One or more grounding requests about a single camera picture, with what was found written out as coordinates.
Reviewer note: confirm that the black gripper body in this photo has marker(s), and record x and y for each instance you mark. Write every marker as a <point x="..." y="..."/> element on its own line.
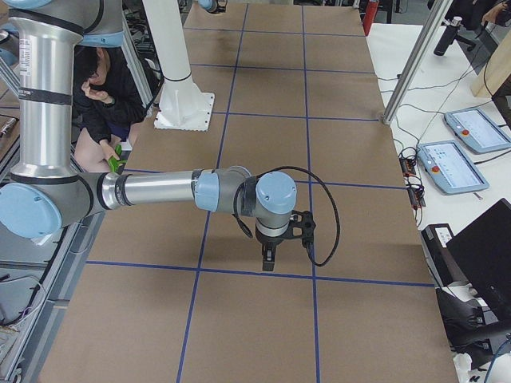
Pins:
<point x="269" y="242"/>

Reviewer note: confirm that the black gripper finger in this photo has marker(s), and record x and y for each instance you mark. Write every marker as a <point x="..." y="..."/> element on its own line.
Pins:
<point x="269" y="259"/>
<point x="264" y="258"/>

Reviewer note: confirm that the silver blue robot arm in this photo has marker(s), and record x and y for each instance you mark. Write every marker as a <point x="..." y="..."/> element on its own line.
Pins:
<point x="46" y="194"/>
<point x="213" y="6"/>

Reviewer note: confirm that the small electronics board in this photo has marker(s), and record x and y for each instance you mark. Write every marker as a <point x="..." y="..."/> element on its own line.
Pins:
<point x="413" y="182"/>

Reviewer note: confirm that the green handheld object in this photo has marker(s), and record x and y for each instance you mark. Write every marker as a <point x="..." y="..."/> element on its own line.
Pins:
<point x="115" y="164"/>

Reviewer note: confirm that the black computer box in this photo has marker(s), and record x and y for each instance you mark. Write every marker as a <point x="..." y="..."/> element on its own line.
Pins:
<point x="442" y="266"/>

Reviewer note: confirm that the near teach pendant tablet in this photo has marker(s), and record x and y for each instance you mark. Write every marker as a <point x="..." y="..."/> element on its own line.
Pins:
<point x="451" y="170"/>

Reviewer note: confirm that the teach pendant tablet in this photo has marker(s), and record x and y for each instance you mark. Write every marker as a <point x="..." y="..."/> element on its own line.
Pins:
<point x="477" y="130"/>
<point x="451" y="170"/>

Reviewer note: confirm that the black laptop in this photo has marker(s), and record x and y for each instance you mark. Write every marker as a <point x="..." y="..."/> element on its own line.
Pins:
<point x="482" y="252"/>

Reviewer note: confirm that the seated person in black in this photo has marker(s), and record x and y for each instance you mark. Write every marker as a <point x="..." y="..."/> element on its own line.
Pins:
<point x="106" y="98"/>

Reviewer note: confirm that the far teach pendant tablet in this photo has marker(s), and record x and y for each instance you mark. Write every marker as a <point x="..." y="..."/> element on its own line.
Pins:
<point x="477" y="130"/>

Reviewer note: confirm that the red fire extinguisher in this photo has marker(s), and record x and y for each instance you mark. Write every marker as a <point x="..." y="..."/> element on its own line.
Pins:
<point x="368" y="19"/>

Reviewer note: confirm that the black water bottle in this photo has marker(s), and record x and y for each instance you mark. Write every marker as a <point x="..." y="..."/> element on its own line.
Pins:
<point x="448" y="36"/>

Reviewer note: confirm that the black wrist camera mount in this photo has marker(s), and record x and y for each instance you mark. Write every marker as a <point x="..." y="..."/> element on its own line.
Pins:
<point x="300" y="226"/>

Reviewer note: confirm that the white camera stand pedestal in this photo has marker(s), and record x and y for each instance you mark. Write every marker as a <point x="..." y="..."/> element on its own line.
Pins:
<point x="182" y="105"/>

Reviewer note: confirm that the aluminium frame post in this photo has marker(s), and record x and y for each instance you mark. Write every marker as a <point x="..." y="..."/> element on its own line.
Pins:
<point x="425" y="37"/>

